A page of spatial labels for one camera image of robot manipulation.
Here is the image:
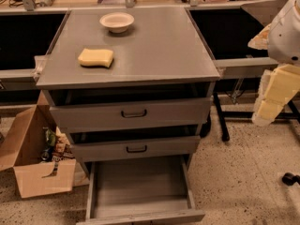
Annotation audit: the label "top drawer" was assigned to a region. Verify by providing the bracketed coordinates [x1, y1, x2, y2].
[51, 98, 211, 133]

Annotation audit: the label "white bowl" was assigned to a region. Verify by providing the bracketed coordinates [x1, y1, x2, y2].
[99, 12, 134, 34]

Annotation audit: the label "snack packages in box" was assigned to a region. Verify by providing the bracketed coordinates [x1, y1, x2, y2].
[40, 127, 75, 162]

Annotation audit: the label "cardboard box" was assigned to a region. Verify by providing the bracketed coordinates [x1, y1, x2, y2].
[0, 93, 76, 198]

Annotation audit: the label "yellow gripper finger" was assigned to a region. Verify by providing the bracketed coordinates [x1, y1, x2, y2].
[252, 64, 300, 127]

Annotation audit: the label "middle drawer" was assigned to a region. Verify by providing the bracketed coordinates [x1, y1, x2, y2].
[71, 136, 200, 162]

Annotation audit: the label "yellow sponge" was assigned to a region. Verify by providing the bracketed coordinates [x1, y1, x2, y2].
[78, 49, 114, 68]

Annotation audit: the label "black table stand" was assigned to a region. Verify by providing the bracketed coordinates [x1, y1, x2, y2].
[213, 92, 300, 142]

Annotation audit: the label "open bottom drawer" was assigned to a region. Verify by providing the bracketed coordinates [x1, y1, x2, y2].
[76, 156, 204, 225]

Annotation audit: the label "black caster wheel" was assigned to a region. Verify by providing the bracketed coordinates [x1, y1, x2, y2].
[281, 172, 300, 186]

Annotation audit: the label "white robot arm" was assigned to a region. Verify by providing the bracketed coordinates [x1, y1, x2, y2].
[248, 0, 300, 127]

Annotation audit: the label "grey drawer cabinet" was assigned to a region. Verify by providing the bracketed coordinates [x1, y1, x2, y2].
[36, 7, 221, 173]

